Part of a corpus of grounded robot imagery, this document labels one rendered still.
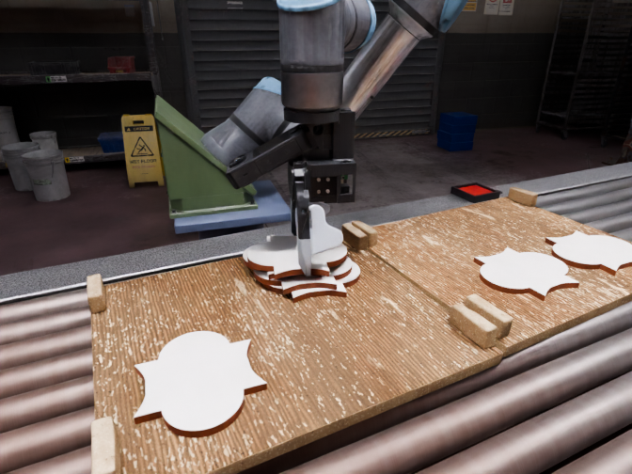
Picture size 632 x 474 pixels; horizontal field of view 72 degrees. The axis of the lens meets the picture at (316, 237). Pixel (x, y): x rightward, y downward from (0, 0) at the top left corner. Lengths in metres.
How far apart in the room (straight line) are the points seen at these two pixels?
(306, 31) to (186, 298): 0.36
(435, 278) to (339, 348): 0.21
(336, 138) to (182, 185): 0.54
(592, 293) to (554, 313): 0.09
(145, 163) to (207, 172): 3.15
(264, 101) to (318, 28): 0.54
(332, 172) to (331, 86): 0.10
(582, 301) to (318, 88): 0.44
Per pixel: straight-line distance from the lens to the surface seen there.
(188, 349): 0.51
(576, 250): 0.80
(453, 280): 0.65
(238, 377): 0.46
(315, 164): 0.54
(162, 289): 0.64
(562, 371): 0.57
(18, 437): 0.52
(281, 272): 0.57
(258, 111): 1.04
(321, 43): 0.52
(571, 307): 0.66
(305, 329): 0.53
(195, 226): 1.01
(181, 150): 1.01
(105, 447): 0.41
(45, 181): 4.14
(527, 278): 0.68
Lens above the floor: 1.26
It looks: 25 degrees down
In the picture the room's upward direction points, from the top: straight up
